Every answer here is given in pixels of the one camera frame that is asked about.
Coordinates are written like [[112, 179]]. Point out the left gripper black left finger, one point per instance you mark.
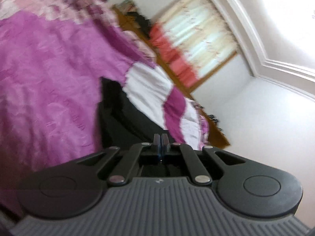
[[72, 188]]

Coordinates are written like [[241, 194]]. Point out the red and cream curtain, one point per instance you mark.
[[193, 39]]

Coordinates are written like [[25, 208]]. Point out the magenta floral bedspread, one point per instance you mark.
[[53, 53]]

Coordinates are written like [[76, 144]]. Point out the black garment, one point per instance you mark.
[[122, 125]]

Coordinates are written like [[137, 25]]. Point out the magenta and white striped blanket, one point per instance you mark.
[[153, 93]]

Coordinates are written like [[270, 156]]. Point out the black bag on cabinet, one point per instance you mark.
[[143, 23]]

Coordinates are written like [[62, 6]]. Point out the wooden side cabinet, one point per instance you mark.
[[216, 137]]

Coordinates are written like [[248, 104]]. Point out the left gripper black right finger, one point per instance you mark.
[[245, 186]]

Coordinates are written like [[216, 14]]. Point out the stack of books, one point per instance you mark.
[[127, 6]]

